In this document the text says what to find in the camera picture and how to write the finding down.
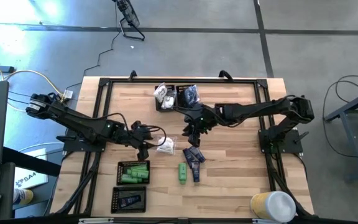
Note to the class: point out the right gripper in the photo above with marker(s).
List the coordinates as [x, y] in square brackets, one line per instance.
[204, 118]

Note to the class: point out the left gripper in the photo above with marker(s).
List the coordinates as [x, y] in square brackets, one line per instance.
[132, 137]

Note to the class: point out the small green plastic bottle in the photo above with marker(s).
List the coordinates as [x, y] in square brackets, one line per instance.
[140, 167]
[140, 173]

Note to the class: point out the small green packet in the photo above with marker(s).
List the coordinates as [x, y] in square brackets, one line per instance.
[129, 179]

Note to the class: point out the dark blue squeeze tube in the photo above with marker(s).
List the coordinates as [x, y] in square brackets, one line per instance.
[129, 200]
[195, 171]
[187, 155]
[198, 154]

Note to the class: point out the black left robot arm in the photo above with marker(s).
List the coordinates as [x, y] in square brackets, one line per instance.
[73, 119]

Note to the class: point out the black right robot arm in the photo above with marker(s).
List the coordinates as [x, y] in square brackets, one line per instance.
[253, 109]

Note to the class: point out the black slotted plastic basket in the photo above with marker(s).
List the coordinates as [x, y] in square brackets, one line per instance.
[180, 88]
[166, 109]
[121, 166]
[115, 202]

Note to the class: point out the black table clamp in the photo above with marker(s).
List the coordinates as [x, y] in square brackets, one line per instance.
[132, 75]
[225, 74]

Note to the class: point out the white power adapter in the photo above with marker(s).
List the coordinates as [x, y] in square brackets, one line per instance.
[68, 94]

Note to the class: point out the yellow white cylindrical container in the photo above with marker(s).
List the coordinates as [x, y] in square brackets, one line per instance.
[273, 207]

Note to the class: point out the black desk leg beam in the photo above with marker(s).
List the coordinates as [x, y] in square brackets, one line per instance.
[33, 161]

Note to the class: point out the white printed cardboard box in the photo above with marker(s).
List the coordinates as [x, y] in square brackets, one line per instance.
[31, 174]

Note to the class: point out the yellow white can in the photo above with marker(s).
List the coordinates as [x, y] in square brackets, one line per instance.
[23, 196]

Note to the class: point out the black floor fan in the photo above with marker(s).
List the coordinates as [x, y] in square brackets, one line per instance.
[129, 14]

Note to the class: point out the grey metal side table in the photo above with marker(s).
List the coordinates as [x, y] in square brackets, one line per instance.
[346, 107]

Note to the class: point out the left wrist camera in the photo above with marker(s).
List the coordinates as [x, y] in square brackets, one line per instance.
[139, 127]

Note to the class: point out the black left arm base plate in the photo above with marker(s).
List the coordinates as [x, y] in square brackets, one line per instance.
[70, 146]

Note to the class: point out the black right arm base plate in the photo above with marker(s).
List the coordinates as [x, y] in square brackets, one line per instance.
[291, 146]

